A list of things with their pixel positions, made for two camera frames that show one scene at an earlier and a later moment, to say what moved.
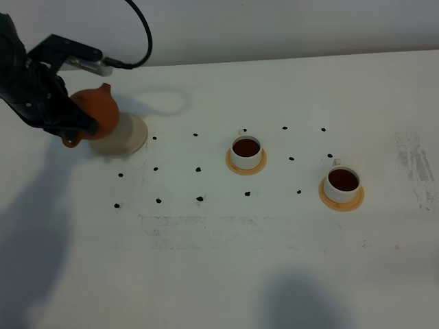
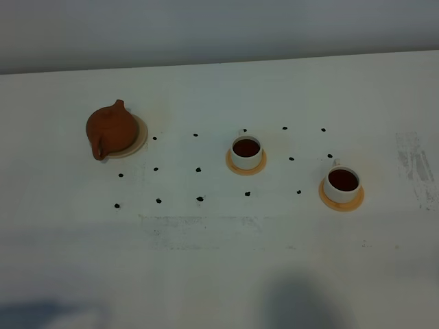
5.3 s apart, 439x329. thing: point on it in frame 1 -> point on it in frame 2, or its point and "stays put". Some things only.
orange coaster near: [246, 172] stays put
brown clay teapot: [101, 103] -> [111, 129]
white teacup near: [245, 150] stays put
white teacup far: [341, 184] stays put
